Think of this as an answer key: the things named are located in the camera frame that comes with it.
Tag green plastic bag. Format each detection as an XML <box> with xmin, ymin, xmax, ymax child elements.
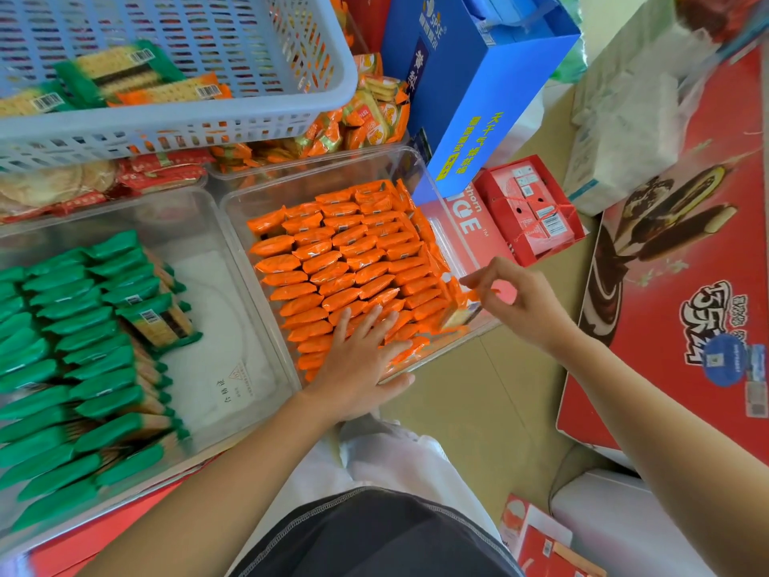
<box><xmin>548</xmin><ymin>0</ymin><xmax>588</xmax><ymax>86</ymax></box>

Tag red packets of round crackers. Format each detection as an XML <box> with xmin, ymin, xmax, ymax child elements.
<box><xmin>0</xmin><ymin>149</ymin><xmax>216</xmax><ymax>224</ymax></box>

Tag red flat box under bins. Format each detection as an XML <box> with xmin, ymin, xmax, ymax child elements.
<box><xmin>24</xmin><ymin>471</ymin><xmax>202</xmax><ymax>577</ymax></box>

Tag white wrapped carton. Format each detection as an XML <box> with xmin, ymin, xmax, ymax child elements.
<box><xmin>563</xmin><ymin>0</ymin><xmax>769</xmax><ymax>218</ymax></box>

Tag pale blue plastic basket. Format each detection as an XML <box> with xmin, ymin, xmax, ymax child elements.
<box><xmin>0</xmin><ymin>0</ymin><xmax>359</xmax><ymax>170</ymax></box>

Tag clear plastic bin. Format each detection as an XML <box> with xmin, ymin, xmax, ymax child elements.
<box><xmin>0</xmin><ymin>186</ymin><xmax>301</xmax><ymax>556</ymax></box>
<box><xmin>219</xmin><ymin>145</ymin><xmax>502</xmax><ymax>388</ymax></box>

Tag flat pink red box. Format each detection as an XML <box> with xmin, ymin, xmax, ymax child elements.
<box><xmin>416</xmin><ymin>197</ymin><xmax>519</xmax><ymax>307</ymax></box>

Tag green cracker packet with barcode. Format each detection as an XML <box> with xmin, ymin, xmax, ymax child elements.
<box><xmin>53</xmin><ymin>40</ymin><xmax>186</xmax><ymax>109</ymax></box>
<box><xmin>0</xmin><ymin>81</ymin><xmax>76</xmax><ymax>119</ymax></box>

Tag person's right hand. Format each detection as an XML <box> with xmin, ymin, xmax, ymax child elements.
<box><xmin>459</xmin><ymin>256</ymin><xmax>578</xmax><ymax>355</ymax></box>

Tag orange cracker packet with barcode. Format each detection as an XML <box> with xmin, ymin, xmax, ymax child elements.
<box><xmin>113</xmin><ymin>72</ymin><xmax>233</xmax><ymax>109</ymax></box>

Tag single orange snack packet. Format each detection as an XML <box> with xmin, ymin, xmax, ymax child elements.
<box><xmin>440</xmin><ymin>287</ymin><xmax>483</xmax><ymax>331</ymax></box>

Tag red and white small box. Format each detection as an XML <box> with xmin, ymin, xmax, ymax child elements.
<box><xmin>497</xmin><ymin>493</ymin><xmax>609</xmax><ymax>577</ymax></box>

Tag person's left forearm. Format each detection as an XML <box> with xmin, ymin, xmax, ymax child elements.
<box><xmin>78</xmin><ymin>387</ymin><xmax>355</xmax><ymax>577</ymax></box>

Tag person's left hand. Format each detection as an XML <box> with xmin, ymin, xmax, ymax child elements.
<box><xmin>303</xmin><ymin>304</ymin><xmax>417</xmax><ymax>422</ymax></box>

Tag rows of orange packets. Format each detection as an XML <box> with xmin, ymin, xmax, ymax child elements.
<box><xmin>246</xmin><ymin>179</ymin><xmax>475</xmax><ymax>382</ymax></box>

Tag rows of green biscuit packets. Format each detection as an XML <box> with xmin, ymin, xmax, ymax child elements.
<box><xmin>0</xmin><ymin>230</ymin><xmax>204</xmax><ymax>533</ymax></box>

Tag dark red box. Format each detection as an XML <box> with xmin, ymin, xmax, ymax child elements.
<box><xmin>339</xmin><ymin>0</ymin><xmax>393</xmax><ymax>54</ymax></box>

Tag person's right forearm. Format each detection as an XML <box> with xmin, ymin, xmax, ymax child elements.
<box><xmin>550</xmin><ymin>330</ymin><xmax>769</xmax><ymax>577</ymax></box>

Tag blue gift box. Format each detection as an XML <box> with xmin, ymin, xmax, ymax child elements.
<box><xmin>380</xmin><ymin>0</ymin><xmax>582</xmax><ymax>206</ymax></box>

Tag small red box with string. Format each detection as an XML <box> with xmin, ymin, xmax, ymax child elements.
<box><xmin>473</xmin><ymin>154</ymin><xmax>588</xmax><ymax>268</ymax></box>

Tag large red chocolate print carton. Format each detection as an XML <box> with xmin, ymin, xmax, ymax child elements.
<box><xmin>556</xmin><ymin>40</ymin><xmax>769</xmax><ymax>467</ymax></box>

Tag plain white box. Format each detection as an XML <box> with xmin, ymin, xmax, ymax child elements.
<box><xmin>548</xmin><ymin>468</ymin><xmax>717</xmax><ymax>577</ymax></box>

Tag person's black shirt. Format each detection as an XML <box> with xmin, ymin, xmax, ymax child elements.
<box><xmin>230</xmin><ymin>486</ymin><xmax>525</xmax><ymax>577</ymax></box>

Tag white paper sheet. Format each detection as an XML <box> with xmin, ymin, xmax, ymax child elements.
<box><xmin>159</xmin><ymin>251</ymin><xmax>278</xmax><ymax>436</ymax></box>

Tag pile of orange yellow snacks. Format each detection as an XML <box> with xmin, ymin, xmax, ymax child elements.
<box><xmin>210</xmin><ymin>52</ymin><xmax>412</xmax><ymax>175</ymax></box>

